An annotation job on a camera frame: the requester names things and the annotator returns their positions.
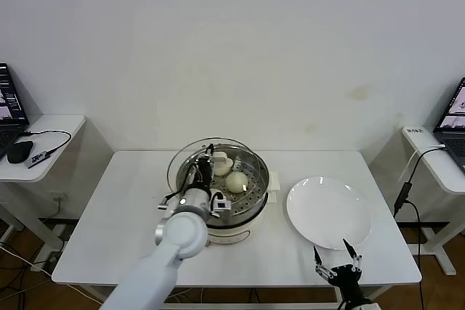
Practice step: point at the grey usb hub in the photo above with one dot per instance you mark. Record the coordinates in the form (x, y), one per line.
(38, 159)

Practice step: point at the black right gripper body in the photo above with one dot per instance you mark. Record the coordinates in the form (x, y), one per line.
(347, 277)

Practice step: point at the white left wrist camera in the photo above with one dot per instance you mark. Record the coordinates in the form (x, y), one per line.
(221, 205)

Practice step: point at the cream electric cooking pot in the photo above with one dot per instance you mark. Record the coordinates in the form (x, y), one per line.
(236, 232)

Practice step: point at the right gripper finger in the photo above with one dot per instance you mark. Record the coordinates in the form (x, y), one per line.
(318, 256)
(350, 248)

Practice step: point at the small printed desk label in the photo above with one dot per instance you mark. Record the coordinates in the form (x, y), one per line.
(415, 130)

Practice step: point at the white round plate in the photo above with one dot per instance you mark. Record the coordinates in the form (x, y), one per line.
(327, 212)

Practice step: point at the perforated steel steamer basket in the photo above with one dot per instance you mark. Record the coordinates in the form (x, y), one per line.
(250, 197)

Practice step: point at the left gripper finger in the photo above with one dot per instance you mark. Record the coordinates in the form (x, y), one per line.
(210, 152)

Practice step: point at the black laptop with pink screen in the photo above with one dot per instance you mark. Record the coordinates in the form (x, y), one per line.
(11, 106)

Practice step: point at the white side desk with label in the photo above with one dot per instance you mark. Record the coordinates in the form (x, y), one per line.
(436, 179)

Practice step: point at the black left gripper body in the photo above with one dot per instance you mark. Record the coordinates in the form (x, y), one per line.
(205, 179)

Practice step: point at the grey laptop with open screen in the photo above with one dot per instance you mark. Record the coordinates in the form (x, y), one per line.
(454, 114)

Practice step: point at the white side desk with mouse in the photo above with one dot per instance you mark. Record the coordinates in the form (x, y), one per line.
(54, 125)

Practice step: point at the glass pot lid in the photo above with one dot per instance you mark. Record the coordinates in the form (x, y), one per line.
(222, 159)

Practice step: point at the black computer mouse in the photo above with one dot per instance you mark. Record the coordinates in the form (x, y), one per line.
(20, 152)

